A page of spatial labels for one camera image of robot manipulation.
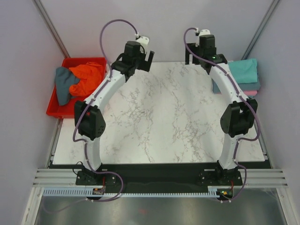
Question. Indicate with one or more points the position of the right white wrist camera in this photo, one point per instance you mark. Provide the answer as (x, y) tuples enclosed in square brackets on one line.
[(202, 33)]

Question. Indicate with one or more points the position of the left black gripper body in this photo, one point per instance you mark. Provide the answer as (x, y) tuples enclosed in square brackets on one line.
[(144, 65)]

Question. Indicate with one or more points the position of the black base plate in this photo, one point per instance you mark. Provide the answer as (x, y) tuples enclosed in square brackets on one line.
[(166, 178)]

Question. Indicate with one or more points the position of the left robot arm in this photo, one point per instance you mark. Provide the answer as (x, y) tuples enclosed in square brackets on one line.
[(89, 121)]

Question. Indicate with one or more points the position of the orange t shirt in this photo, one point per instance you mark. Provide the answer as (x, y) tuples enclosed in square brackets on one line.
[(90, 76)]

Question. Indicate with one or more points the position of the red plastic bin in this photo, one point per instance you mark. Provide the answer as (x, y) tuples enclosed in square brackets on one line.
[(67, 111)]

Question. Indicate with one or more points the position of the teal t shirt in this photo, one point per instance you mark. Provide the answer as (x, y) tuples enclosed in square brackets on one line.
[(244, 71)]

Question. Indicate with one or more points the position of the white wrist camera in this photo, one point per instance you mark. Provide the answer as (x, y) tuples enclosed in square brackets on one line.
[(202, 33), (143, 40)]

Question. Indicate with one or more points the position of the grey blue crumpled shirt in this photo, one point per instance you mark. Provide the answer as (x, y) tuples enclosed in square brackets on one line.
[(64, 79)]

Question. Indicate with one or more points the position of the aluminium frame rail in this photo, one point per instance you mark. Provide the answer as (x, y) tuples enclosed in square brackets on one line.
[(256, 178)]

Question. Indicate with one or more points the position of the folded grey blue shirt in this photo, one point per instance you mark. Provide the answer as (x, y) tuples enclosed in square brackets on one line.
[(244, 86)]

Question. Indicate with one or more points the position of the folded pink shirt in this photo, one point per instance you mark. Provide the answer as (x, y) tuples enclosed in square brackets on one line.
[(248, 93)]

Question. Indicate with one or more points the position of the white slotted cable duct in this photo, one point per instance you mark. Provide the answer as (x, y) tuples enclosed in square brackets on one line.
[(94, 192)]

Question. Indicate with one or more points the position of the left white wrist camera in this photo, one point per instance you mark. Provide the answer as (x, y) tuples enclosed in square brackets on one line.
[(143, 40)]

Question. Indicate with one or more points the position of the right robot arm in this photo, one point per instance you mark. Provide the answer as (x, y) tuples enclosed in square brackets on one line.
[(238, 117)]

